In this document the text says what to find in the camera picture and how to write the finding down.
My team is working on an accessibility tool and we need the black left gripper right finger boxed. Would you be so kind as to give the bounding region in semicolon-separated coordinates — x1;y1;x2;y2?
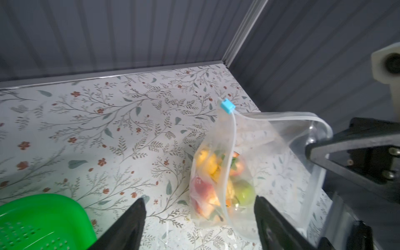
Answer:
254;196;315;250

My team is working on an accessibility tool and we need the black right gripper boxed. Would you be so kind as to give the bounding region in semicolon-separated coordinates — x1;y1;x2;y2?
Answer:
305;118;400;250

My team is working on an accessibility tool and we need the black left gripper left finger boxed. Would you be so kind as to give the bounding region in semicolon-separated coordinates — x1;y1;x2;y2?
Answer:
89;198;146;250

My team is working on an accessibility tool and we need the green guava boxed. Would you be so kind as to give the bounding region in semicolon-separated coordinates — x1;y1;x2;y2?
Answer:
233;180;256;206

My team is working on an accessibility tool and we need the yellow-green wrinkled pear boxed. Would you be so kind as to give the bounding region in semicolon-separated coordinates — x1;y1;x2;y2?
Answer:
226;178;235;200

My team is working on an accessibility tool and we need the clear zip top bag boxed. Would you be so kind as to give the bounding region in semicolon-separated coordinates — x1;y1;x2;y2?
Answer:
190;99;333;240

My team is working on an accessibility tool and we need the red apple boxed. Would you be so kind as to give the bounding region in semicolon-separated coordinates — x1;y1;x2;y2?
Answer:
190;176;220;219

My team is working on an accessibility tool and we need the yellow pear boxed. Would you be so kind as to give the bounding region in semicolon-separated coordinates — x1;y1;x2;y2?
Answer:
195;150;218;175

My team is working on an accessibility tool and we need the green plastic tray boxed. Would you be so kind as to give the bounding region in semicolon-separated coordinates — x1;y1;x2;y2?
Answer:
1;194;97;250

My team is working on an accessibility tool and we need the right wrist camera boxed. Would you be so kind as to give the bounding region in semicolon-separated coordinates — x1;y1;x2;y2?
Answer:
371;42;400;120

